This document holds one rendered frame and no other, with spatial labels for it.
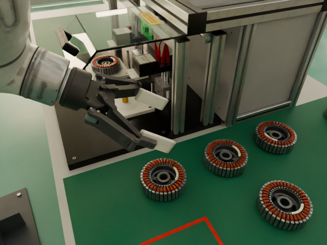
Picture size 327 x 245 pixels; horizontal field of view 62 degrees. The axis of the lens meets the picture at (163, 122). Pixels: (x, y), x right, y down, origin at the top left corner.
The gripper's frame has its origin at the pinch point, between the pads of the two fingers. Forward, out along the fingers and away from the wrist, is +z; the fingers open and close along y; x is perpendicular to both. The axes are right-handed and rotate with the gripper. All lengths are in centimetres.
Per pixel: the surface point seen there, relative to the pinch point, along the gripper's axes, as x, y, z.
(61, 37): -1.0, -18.6, -24.4
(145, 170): -16.0, -1.2, 4.1
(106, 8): -30, -145, -12
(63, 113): -30.1, -28.6, -17.0
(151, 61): -2.9, -32.9, 0.5
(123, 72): -20, -52, -1
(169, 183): -15.3, 1.6, 10.1
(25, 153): -124, -90, -27
